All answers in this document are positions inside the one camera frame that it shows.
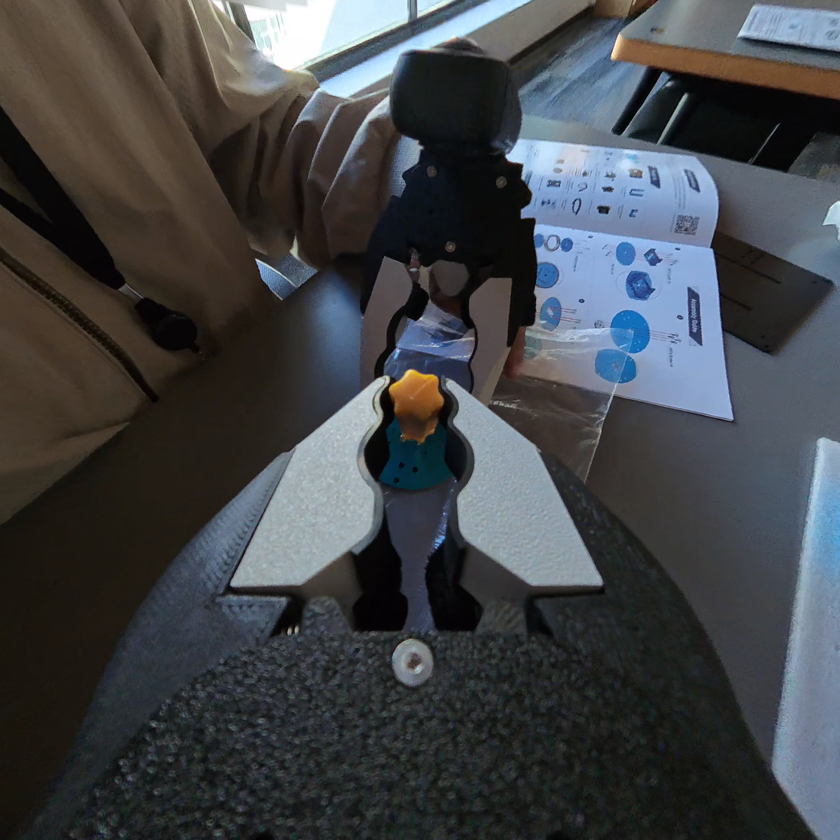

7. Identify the printed paper sheet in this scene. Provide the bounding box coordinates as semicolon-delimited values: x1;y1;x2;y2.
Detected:
736;3;840;52

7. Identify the black metal plate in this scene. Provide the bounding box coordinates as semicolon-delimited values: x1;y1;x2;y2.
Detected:
712;231;834;355

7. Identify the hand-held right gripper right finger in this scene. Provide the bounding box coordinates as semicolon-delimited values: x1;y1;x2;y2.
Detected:
443;376;605;597

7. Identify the clear plastic bag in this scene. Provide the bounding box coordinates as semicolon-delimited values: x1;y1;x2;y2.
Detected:
384;308;622;630

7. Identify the white foam sheet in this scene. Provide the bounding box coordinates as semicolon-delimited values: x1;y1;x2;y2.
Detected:
771;438;840;821

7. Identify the grey desk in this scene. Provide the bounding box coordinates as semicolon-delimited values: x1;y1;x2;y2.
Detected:
0;118;840;840

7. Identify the yellow handled screwdriver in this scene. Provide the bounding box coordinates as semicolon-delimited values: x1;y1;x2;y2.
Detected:
387;367;439;443

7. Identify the teal round metal plate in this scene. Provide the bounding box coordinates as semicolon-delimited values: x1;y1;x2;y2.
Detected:
379;420;455;492

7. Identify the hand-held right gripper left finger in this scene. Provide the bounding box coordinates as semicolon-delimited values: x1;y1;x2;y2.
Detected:
228;377;395;592

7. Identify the assembly guide booklet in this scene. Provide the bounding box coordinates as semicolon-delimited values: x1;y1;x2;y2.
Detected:
508;139;735;422

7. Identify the person's left forearm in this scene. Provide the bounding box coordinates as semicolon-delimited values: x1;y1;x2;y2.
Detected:
246;85;411;271

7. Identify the wood edged office table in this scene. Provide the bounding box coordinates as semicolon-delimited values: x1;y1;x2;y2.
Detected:
610;0;840;101

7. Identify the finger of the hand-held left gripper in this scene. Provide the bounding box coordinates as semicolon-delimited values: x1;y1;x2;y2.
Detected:
458;262;517;404
361;255;426;389

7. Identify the person's beige jacket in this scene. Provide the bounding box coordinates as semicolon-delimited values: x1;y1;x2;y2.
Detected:
0;0;322;526

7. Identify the large window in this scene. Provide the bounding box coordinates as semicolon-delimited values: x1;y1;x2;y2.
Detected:
217;0;546;70

